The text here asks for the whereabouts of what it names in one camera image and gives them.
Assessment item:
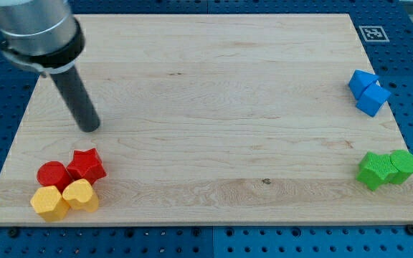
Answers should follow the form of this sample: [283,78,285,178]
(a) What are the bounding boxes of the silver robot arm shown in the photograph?
[0,0,85,75]

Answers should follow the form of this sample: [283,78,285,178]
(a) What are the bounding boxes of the light wooden board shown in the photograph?
[0,14,413,226]

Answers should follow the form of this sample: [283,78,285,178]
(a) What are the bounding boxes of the red star block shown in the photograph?
[66,148,107,185]

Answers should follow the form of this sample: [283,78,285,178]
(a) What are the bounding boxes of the yellow heart block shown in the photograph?
[62,179,99,212]

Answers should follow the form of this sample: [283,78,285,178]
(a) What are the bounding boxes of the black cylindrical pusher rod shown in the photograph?
[50,66,100,133]

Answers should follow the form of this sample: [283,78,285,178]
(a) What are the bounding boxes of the red cylinder block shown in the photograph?
[37,161,73,193]

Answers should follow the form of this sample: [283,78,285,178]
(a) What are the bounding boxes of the blue triangle block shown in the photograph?
[348,70,379,100]

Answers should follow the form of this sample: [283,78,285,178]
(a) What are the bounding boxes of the blue cube block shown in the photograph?
[356,84,391,117]

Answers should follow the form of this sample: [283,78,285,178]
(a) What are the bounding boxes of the green star block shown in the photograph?
[356,152,399,191]

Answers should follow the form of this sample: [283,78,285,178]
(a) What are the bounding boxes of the yellow hexagon block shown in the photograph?
[30,186,70,222]

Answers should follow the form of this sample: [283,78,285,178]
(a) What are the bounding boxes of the white fiducial marker tag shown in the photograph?
[359,25,389,42]

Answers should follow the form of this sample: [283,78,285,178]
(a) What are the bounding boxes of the green cylinder block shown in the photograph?
[390,150,413,184]

